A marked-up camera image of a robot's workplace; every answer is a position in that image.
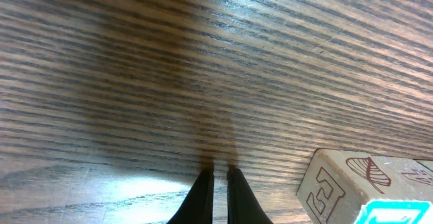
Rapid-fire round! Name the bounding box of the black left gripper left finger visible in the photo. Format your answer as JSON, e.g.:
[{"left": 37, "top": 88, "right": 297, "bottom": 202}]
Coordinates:
[{"left": 168, "top": 169, "right": 214, "bottom": 224}]

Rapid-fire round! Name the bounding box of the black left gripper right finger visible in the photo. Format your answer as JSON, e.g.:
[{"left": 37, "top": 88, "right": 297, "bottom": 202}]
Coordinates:
[{"left": 227, "top": 168, "right": 272, "bottom": 224}]

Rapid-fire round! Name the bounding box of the wooden block with E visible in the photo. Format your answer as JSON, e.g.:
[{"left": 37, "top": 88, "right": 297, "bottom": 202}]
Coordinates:
[{"left": 296, "top": 149, "right": 432, "bottom": 224}]

